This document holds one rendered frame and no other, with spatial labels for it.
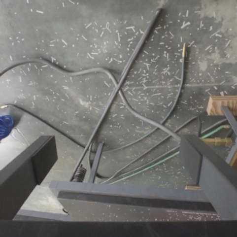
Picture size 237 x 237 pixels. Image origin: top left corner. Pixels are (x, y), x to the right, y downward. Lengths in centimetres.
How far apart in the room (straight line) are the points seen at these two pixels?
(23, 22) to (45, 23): 11
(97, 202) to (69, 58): 71
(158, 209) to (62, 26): 88
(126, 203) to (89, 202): 14
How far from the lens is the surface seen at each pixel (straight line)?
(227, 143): 93
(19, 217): 122
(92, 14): 87
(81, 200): 69
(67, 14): 91
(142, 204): 64
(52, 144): 17
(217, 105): 103
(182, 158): 17
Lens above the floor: 83
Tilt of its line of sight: 49 degrees down
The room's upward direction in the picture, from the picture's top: 168 degrees counter-clockwise
